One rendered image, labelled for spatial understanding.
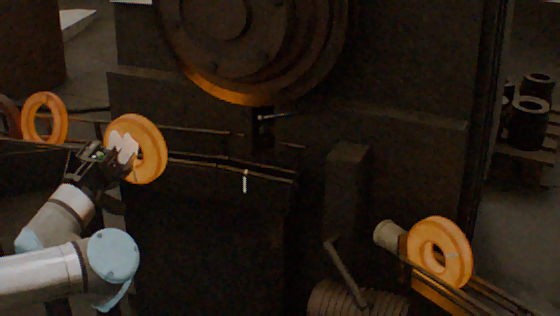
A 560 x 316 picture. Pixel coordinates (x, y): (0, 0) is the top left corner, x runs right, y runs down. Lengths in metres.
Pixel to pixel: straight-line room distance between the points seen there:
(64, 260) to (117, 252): 0.09
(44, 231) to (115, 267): 0.20
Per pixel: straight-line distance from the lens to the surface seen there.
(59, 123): 1.88
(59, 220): 1.19
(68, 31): 5.45
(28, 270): 1.01
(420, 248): 1.26
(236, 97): 1.42
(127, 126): 1.35
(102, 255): 1.02
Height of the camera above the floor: 1.43
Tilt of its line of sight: 27 degrees down
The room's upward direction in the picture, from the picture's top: straight up
